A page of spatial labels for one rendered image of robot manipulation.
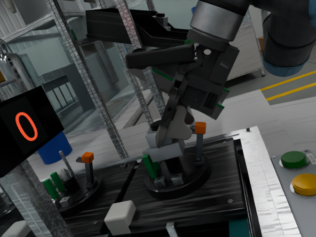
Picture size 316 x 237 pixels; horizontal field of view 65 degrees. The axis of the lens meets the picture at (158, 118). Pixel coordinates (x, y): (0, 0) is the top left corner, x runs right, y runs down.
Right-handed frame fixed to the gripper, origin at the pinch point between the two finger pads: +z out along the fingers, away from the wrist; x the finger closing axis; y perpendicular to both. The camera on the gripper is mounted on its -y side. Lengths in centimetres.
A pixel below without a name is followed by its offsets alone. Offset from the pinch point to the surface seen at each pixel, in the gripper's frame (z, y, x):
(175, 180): 4.4, 5.7, -5.9
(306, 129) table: -3.6, 37.8, 28.0
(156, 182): 6.5, 2.8, -5.7
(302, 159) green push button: -6.9, 24.0, -3.0
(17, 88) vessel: 34, -70, 55
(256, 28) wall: -29, 158, 872
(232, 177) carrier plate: 0.7, 15.1, -3.8
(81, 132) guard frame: 65, -48, 86
